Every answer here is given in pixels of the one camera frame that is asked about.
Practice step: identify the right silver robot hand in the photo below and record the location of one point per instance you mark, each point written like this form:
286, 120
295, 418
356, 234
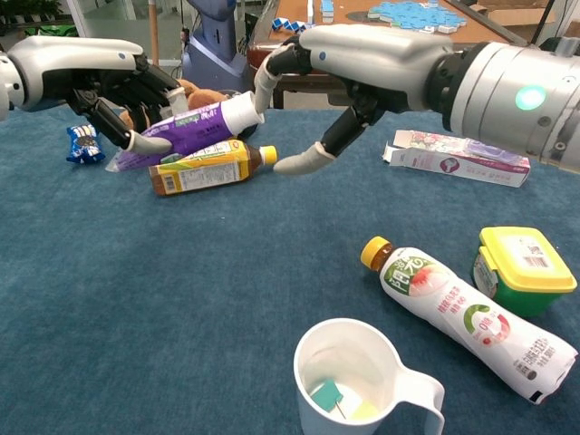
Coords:
385, 63

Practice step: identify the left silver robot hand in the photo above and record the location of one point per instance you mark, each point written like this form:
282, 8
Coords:
68, 63

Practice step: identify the purple white tube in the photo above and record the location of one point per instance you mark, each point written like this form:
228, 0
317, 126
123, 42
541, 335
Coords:
199, 127

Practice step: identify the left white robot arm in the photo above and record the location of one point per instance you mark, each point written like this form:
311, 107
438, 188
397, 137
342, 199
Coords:
4, 86

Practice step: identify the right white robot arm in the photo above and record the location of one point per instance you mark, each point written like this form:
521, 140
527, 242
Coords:
507, 95

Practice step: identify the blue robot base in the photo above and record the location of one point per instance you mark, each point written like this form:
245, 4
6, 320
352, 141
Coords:
213, 50

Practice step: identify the white pink toothpaste carton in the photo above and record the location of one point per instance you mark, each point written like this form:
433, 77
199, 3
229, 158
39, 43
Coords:
435, 163

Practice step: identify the green bag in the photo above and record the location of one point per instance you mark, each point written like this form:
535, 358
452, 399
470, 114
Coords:
50, 31

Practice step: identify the blue mahjong tile pile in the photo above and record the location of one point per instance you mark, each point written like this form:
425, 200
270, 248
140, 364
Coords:
408, 13

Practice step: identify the small blue tile stack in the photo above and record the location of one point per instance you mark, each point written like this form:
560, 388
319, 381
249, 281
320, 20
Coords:
327, 11

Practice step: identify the blue cookie snack packet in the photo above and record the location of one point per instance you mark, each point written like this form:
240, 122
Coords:
85, 142

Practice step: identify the wooden pole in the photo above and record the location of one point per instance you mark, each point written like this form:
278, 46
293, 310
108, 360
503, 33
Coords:
154, 22

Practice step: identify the blue white snake puzzle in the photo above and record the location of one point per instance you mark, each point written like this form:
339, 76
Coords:
290, 26

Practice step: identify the cardboard box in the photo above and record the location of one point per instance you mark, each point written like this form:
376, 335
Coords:
512, 13

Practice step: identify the brown plush capybara toy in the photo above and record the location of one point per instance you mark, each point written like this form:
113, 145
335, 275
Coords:
206, 97

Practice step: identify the tea bottle yellow label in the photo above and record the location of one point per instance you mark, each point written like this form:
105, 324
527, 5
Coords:
204, 170

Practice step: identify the blue felt table cover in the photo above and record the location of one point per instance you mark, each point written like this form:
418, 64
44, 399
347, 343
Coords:
272, 249

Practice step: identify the green container yellow lid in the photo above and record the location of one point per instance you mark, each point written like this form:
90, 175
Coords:
521, 272

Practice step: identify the peach drink bottle white label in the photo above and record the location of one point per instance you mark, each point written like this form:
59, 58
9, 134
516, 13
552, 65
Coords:
453, 312

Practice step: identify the white plastic mug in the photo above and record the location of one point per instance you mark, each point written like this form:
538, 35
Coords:
344, 344

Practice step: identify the green binder clip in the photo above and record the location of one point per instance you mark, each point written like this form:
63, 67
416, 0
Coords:
327, 393

